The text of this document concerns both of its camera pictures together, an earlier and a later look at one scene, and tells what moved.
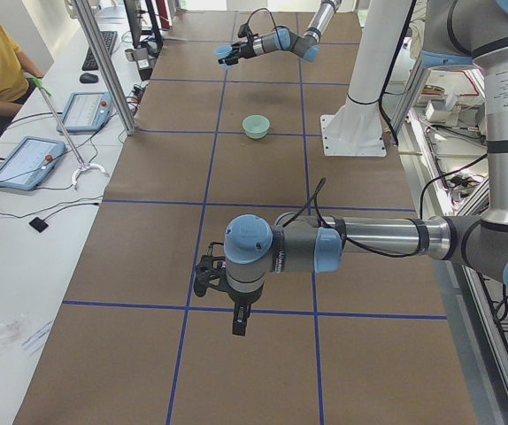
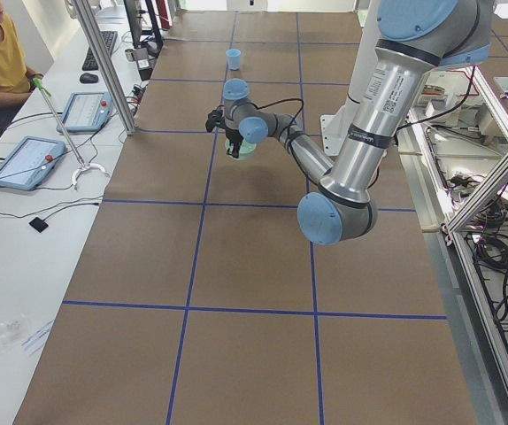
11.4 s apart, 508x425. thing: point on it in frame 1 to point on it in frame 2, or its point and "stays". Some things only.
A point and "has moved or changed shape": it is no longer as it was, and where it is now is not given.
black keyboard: x=90 y=62 stays
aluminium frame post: x=92 y=33 stays
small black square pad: x=38 y=224 stays
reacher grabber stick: x=84 y=166 stays
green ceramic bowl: x=256 y=126 has moved or changed shape
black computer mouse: x=88 y=78 stays
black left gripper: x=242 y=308 to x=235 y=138
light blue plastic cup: x=223 y=51 has moved or changed shape
